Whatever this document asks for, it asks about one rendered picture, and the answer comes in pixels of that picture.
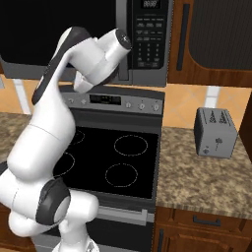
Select black and grey microwave oven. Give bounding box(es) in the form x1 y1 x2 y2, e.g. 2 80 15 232
0 0 174 89

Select black oven door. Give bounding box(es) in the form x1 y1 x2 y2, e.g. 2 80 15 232
32 213 156 252

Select brown cupboard door dark panel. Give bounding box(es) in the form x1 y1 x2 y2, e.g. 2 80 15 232
166 0 252 89

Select black microwave door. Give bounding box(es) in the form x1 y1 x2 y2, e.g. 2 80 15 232
0 0 129 82

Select brown wooden cabinet door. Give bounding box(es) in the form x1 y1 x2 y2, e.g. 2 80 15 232
153 225 252 252

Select grey stove with oven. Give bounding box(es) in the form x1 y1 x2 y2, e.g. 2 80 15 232
31 84 165 252

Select black glass hob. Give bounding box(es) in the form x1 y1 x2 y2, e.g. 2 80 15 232
52 125 160 200

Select grey toaster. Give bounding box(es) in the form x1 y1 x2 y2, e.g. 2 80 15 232
193 106 238 159

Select dark brown tall cabinet side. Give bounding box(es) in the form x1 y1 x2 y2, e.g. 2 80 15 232
238 92 252 156

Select brown wooden drawer front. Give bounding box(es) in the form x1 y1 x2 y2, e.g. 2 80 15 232
155 206 252 234

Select brown wooden base cabinet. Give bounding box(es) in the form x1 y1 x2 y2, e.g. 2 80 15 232
0 203 35 252

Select grey oven door handle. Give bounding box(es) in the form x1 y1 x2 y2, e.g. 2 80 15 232
95 206 150 226

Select black cupboard door handle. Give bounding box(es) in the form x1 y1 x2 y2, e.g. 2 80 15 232
176 3 191 72

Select grey microwave door handle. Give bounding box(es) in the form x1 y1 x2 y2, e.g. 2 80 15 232
115 0 129 82

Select black cabinet door handle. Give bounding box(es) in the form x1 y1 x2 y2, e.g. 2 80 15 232
157 228 164 252

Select black drawer handle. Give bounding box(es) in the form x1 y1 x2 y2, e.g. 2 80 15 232
192 215 221 227

